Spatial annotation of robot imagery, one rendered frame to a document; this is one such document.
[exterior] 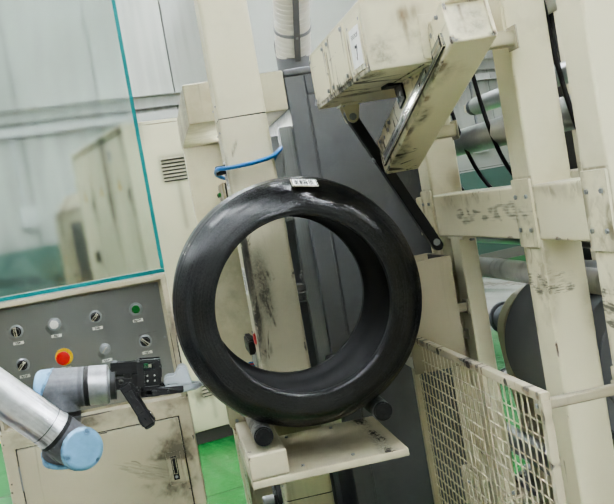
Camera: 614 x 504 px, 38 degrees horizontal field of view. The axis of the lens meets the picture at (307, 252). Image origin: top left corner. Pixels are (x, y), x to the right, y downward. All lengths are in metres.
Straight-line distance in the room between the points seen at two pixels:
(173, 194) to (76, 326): 3.05
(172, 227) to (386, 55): 3.99
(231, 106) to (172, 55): 9.69
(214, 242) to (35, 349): 0.95
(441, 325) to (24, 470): 1.27
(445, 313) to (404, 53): 0.84
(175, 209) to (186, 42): 6.62
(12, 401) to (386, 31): 1.06
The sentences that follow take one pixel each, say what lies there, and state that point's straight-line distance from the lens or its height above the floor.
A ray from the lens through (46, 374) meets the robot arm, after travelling 2.12.
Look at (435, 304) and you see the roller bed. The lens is 2.43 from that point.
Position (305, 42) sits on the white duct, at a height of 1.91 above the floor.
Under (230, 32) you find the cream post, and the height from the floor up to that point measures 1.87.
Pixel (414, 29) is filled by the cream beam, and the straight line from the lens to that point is 1.87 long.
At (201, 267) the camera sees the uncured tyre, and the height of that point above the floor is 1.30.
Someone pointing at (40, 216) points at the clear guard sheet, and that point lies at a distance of 2.74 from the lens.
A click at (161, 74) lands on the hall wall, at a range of 11.98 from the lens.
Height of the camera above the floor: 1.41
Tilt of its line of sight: 3 degrees down
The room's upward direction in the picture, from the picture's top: 10 degrees counter-clockwise
